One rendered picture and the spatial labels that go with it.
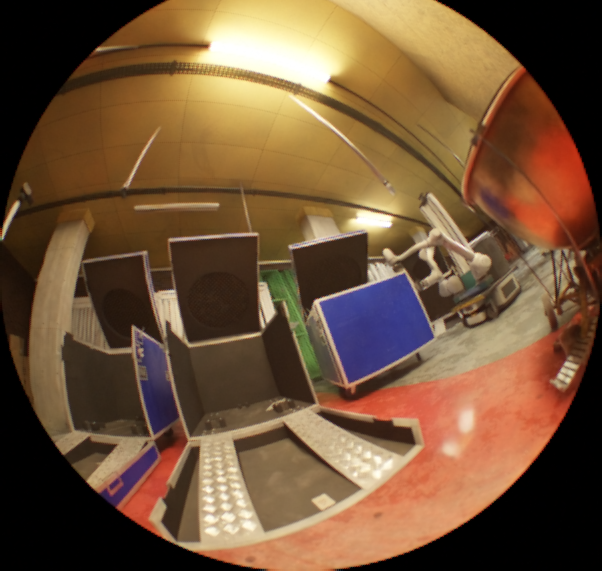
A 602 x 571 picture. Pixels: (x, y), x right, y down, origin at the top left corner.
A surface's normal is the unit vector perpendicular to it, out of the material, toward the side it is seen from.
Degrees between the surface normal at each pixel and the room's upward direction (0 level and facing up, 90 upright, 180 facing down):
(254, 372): 90
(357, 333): 90
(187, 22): 180
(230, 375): 90
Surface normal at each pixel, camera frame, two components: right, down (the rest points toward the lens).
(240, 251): 0.46, 0.29
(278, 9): 0.31, 0.85
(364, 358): 0.06, -0.46
